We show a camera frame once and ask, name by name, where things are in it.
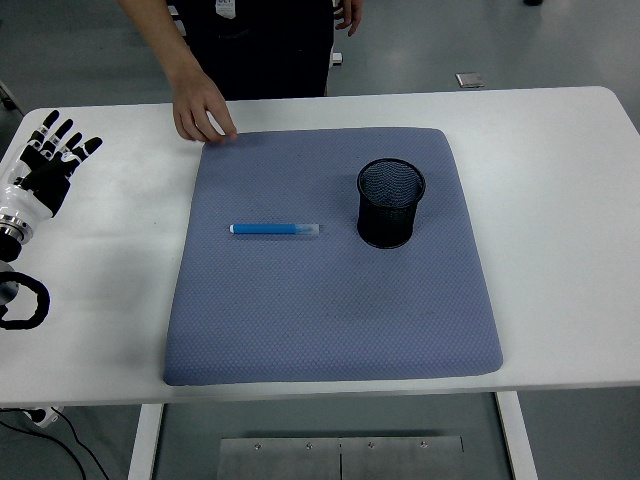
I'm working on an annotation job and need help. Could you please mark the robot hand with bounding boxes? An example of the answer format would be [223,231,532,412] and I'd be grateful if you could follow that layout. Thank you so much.
[0,109,105,224]

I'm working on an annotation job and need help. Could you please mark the grey metal plate with screws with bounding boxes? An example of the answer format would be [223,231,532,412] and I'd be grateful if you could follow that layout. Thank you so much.
[218,435,465,480]

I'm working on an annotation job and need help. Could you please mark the blue marker with clear cap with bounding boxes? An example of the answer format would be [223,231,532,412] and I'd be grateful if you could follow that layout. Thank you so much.
[228,222,321,238]

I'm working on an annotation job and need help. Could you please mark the person's left hand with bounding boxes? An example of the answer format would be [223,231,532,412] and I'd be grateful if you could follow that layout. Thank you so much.
[333,0,364,37]

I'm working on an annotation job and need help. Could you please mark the black mesh pen holder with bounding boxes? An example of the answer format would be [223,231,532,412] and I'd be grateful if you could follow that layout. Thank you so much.
[356,157,427,250]

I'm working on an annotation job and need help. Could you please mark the blue-grey textured mat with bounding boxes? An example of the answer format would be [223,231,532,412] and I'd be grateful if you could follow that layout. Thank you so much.
[162,127,504,387]

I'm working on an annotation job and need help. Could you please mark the thin black floor cable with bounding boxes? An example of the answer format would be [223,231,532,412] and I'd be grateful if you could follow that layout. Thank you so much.
[0,418,87,480]
[60,417,109,480]

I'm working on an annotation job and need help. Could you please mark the person's right hand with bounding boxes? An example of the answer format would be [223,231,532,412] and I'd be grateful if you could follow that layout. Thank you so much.
[172,69,239,145]

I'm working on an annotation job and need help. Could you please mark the white table leg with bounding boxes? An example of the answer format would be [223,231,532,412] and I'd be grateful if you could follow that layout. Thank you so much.
[494,391,540,480]
[127,403,165,480]

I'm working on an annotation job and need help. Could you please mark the person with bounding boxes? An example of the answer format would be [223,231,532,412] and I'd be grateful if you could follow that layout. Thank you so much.
[185,0,335,101]

